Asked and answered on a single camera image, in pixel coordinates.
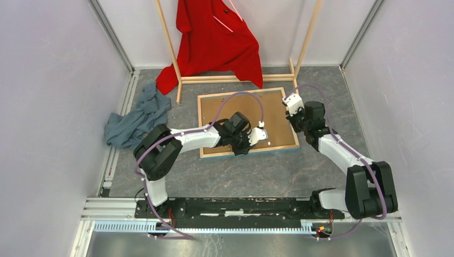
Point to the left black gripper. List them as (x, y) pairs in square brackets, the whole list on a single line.
[(244, 150)]

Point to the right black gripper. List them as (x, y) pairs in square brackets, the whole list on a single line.
[(300, 111)]

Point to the blue picture frame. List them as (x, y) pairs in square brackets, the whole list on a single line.
[(280, 132)]

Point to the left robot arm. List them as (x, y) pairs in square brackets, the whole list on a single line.
[(157, 152)]

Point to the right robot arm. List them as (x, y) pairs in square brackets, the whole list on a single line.
[(369, 191)]

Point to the wooden clothes rack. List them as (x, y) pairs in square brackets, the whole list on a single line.
[(294, 67)]

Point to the red shirt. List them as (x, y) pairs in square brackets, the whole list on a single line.
[(204, 47)]

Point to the grey-blue cloth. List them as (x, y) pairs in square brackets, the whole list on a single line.
[(127, 131)]

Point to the pink clothes hanger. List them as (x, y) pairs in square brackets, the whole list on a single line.
[(225, 17)]

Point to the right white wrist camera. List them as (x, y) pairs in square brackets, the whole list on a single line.
[(293, 103)]

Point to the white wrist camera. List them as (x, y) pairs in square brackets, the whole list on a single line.
[(257, 134), (293, 103)]

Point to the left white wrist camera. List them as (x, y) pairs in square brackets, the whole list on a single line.
[(257, 134)]

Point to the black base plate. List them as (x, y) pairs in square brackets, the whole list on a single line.
[(242, 213)]

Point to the white cable duct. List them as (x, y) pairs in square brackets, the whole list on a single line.
[(302, 228)]

